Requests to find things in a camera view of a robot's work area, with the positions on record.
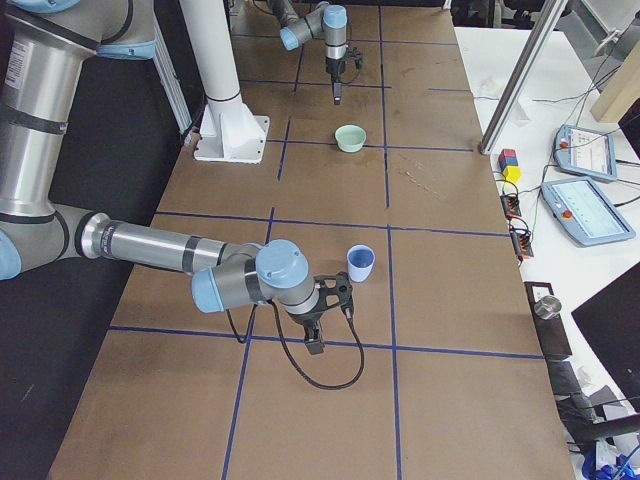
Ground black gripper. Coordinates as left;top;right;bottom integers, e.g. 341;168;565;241
325;57;346;104
285;299;329;354

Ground steel cylinder weight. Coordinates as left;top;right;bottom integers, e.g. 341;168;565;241
533;295;562;320

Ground blue grey plastic cup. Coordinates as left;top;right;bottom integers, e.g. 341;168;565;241
346;244;376;283

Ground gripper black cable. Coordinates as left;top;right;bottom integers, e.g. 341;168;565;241
344;47;365;86
224;299;365;390

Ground far teach pendant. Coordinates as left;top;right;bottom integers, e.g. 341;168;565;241
553;124;618;182

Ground red blue yellow blocks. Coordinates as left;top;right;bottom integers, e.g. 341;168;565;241
498;148;521;184

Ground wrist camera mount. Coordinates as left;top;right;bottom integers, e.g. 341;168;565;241
314;271;354;318
344;47;363;70

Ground teach pendant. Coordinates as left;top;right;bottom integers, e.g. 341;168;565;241
553;124;618;182
541;177;636;247

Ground mint green bowl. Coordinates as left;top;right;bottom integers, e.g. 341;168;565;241
334;124;367;153

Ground black computer monitor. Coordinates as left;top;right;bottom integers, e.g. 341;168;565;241
572;264;639;411

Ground aluminium frame post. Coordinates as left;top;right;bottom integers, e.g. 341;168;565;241
478;0;568;155

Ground brown paper table cover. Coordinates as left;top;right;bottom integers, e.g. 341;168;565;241
50;5;573;479

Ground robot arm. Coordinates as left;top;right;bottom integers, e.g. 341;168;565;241
267;0;348;105
1;1;225;280

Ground near teach pendant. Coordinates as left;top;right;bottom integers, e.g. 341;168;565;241
541;177;636;247

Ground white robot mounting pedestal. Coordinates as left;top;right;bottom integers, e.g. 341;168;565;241
180;0;270;164

